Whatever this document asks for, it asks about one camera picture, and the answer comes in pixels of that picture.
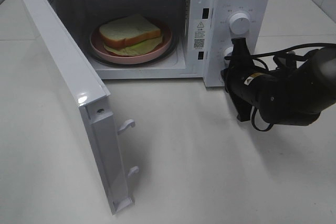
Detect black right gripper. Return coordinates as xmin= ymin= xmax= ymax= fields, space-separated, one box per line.
xmin=224 ymin=37 xmax=265 ymax=122

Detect round microwave door button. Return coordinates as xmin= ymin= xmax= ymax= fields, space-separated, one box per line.
xmin=219 ymin=73 xmax=224 ymax=83

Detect white microwave knob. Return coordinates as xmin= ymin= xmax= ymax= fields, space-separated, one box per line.
xmin=222 ymin=46 xmax=233 ymax=63
xmin=228 ymin=10 xmax=251 ymax=35

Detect white bread sandwich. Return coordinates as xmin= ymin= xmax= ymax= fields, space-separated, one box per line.
xmin=99 ymin=14 xmax=163 ymax=56

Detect white microwave door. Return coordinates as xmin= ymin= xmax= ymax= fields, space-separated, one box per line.
xmin=22 ymin=0 xmax=139 ymax=214

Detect pink round plate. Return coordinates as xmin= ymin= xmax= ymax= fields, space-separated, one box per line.
xmin=90 ymin=15 xmax=173 ymax=65

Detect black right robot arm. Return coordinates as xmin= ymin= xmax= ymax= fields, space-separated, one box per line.
xmin=221 ymin=38 xmax=335 ymax=131

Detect white warning label sticker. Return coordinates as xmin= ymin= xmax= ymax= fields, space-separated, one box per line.
xmin=192 ymin=19 xmax=209 ymax=50

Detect glass microwave turntable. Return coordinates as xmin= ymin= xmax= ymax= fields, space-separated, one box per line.
xmin=89 ymin=35 xmax=179 ymax=68

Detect white microwave oven body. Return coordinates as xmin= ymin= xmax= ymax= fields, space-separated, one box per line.
xmin=47 ymin=0 xmax=268 ymax=87

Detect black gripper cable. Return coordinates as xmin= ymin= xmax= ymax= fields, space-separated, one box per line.
xmin=224 ymin=42 xmax=336 ymax=132

